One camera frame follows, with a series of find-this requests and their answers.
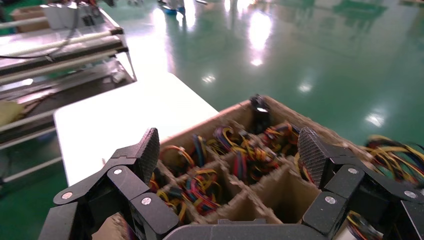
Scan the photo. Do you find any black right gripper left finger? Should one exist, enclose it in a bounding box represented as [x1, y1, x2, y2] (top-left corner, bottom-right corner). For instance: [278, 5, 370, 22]
[52, 127, 180, 240]

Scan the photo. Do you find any plain cardboard box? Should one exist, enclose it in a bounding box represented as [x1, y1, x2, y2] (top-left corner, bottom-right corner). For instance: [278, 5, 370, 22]
[11, 5, 51, 33]

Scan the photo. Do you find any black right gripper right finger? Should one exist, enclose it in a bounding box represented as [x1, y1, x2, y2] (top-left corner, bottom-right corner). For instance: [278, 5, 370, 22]
[297, 127, 424, 240]

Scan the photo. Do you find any grey power supply unit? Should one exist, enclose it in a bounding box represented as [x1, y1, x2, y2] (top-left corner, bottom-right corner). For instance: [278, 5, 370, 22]
[42, 3, 79, 30]
[77, 3, 100, 28]

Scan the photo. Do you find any thin black cable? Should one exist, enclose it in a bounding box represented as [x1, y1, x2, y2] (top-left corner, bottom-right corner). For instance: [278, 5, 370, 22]
[0, 18, 81, 61]

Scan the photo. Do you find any yellow cloth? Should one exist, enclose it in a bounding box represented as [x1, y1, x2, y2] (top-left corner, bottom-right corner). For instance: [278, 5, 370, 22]
[0, 100, 25, 127]

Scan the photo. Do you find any blue and white object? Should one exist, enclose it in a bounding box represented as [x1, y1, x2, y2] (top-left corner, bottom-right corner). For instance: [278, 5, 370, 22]
[160, 0, 186, 17]

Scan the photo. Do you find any brown divided cardboard box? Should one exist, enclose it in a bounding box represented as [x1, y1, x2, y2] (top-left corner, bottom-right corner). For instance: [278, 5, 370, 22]
[92, 95, 369, 240]

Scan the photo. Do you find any metal cart with white rails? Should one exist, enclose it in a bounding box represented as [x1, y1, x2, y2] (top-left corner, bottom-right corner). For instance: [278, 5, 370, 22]
[0, 6, 138, 186]

